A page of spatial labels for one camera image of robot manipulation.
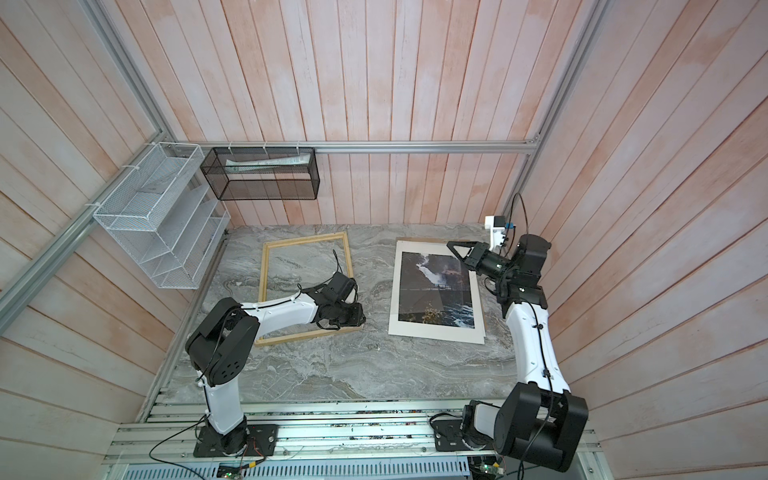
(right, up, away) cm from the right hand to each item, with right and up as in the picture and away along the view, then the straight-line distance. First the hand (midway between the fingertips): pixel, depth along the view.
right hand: (447, 246), depth 73 cm
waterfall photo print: (+3, -16, +31) cm, 35 cm away
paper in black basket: (-58, +26, +18) cm, 66 cm away
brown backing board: (0, +5, +46) cm, 46 cm away
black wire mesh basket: (-58, +27, +31) cm, 72 cm away
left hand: (-23, -24, +19) cm, 38 cm away
